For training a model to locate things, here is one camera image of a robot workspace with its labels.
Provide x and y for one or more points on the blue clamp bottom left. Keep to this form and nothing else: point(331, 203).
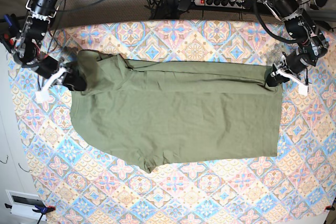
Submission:
point(43, 210)

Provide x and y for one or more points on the white wall socket box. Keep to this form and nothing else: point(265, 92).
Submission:
point(22, 204)

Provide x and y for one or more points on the green t-shirt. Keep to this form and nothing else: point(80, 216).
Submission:
point(155, 113)

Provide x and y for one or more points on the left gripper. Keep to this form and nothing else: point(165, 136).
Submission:
point(292, 67)

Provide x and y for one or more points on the white power strip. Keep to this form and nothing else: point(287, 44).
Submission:
point(220, 3)

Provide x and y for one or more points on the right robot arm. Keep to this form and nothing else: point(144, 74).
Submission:
point(26, 49)

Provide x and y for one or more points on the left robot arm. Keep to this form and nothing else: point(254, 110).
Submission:
point(312, 44)

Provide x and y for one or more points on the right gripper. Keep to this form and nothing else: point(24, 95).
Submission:
point(57, 72)

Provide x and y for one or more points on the orange black clamp left top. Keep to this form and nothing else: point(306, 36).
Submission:
point(8, 36)

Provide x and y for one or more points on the orange clamp bottom right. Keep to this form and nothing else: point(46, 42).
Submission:
point(330, 208)

